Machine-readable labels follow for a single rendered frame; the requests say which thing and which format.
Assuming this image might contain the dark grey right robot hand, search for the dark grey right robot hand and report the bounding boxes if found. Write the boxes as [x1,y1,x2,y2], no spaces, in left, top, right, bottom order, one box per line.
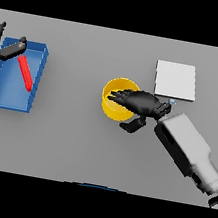
[101,85,174,140]

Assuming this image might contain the pale square measuring scale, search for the pale square measuring scale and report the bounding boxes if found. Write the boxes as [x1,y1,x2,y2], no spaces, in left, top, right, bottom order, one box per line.
[150,59,202,104]

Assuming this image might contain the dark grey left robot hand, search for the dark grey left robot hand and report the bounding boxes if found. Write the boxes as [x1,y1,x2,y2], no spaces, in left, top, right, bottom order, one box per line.
[0,21,31,75]

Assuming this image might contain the blue tray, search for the blue tray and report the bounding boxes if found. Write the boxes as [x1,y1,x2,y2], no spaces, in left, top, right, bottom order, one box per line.
[0,35,51,116]

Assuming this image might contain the yellow bowl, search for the yellow bowl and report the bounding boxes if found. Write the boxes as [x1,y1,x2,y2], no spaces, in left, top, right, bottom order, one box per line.
[97,74,143,125]

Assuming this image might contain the red beaker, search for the red beaker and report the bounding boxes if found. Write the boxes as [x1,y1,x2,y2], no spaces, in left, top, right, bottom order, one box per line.
[12,54,39,93]

